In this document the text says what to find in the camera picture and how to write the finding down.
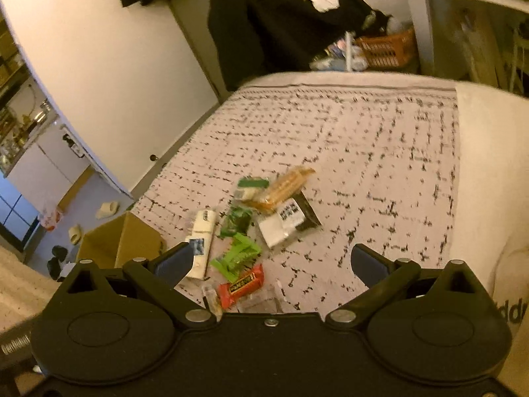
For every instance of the orange plastic basket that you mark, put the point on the orange plastic basket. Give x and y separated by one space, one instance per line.
388 49

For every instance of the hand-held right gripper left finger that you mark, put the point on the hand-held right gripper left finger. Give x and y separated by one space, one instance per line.
175 262

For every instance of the black shoes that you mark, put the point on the black shoes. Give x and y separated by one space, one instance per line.
58 260

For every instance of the bright green snack packet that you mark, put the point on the bright green snack packet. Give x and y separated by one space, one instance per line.
235 258

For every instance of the grey door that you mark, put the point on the grey door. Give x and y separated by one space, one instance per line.
194 49

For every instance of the brown cardboard box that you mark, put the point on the brown cardboard box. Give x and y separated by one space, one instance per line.
120 240

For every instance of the small clear wrapped snack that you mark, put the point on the small clear wrapped snack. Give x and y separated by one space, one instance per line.
210 297

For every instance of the red and white plastic bag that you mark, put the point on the red and white plastic bag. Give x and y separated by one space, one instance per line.
50 219

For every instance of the dark green snack packet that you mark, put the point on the dark green snack packet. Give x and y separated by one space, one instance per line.
235 222

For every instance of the black and white snack packet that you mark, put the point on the black and white snack packet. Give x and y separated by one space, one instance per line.
289 221

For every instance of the white kitchen cabinet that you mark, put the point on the white kitchen cabinet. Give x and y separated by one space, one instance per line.
45 165

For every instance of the white desk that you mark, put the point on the white desk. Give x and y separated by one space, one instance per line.
463 29

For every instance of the black coat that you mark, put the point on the black coat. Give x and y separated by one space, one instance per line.
268 29

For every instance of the pile of plush toys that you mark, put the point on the pile of plush toys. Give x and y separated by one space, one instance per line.
337 56

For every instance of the white quilt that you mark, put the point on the white quilt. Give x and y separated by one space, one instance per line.
492 173

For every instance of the red snack bar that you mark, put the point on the red snack bar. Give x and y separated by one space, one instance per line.
241 285

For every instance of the black framed glass door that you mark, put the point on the black framed glass door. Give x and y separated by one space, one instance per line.
16 215

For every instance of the kitchen shelf with jars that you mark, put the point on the kitchen shelf with jars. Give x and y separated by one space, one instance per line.
16 103

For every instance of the beige slipper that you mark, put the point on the beige slipper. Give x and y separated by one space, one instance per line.
107 209
75 233

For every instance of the clear plastic wrapper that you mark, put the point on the clear plastic wrapper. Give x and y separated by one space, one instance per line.
264 297

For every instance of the cream dotted cloth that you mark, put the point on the cream dotted cloth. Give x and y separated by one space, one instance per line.
20 285

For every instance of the green and white snack packet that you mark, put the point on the green and white snack packet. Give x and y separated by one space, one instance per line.
250 188

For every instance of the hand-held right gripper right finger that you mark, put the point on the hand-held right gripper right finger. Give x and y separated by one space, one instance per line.
368 266

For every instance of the orange biscuit packet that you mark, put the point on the orange biscuit packet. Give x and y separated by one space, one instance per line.
281 190

